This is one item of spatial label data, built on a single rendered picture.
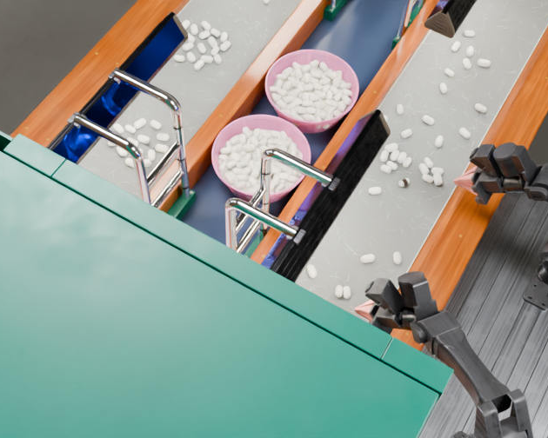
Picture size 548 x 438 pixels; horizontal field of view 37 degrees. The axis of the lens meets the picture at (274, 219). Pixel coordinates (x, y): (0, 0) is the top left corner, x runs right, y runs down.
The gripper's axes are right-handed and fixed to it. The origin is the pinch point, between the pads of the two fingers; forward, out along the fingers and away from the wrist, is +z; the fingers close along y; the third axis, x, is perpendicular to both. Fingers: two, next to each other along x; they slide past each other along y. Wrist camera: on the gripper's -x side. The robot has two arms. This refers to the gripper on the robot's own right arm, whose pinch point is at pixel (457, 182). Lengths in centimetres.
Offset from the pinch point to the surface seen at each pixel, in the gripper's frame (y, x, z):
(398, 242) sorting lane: 16.6, 5.0, 12.3
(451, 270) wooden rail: 18.5, 12.8, -0.8
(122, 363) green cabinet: 104, -80, -50
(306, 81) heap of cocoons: -17, -25, 48
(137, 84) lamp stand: 33, -66, 38
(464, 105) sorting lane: -33.3, 2.6, 15.2
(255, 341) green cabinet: 95, -73, -57
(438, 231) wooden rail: 9.5, 8.5, 5.3
